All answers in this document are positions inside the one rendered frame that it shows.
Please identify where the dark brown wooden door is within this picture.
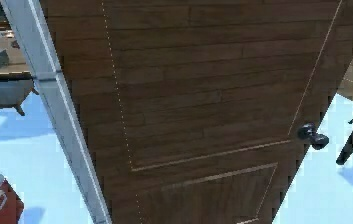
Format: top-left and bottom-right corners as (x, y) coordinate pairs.
(38, 0), (353, 224)

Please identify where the black round door knob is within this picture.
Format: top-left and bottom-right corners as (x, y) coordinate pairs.
(297, 122), (330, 151)

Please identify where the black chair leg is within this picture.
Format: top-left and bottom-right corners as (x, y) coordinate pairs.
(335, 109), (353, 166)

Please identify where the red box with white lid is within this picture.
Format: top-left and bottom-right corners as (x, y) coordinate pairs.
(0, 173), (25, 224)

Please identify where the white door frame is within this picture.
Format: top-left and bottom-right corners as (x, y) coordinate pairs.
(0, 0), (113, 224)

